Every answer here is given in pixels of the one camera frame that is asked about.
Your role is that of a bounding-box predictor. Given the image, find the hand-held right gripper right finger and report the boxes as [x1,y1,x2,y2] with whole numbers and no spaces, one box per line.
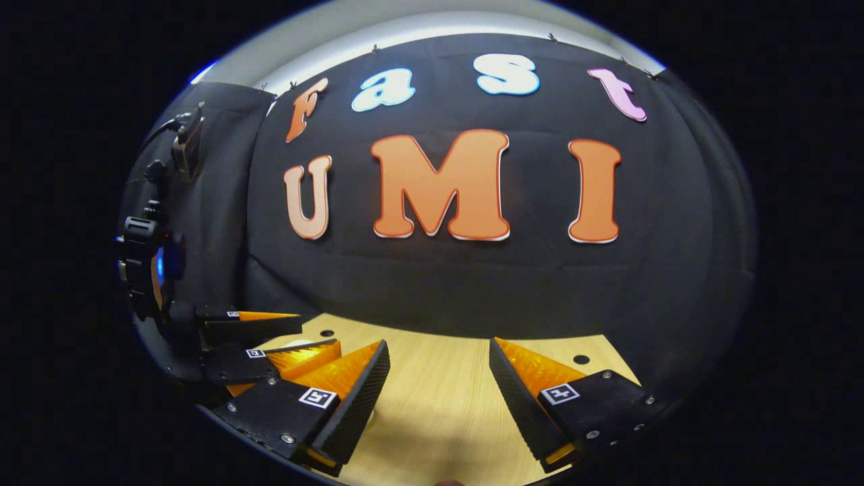
[489,340,682,473]

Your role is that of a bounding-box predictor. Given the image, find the black backdrop cloth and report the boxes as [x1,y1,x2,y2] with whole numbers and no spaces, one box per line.
[121,32,757,399]

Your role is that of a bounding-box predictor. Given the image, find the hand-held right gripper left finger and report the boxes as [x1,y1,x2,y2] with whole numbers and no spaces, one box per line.
[215,341,392,479]

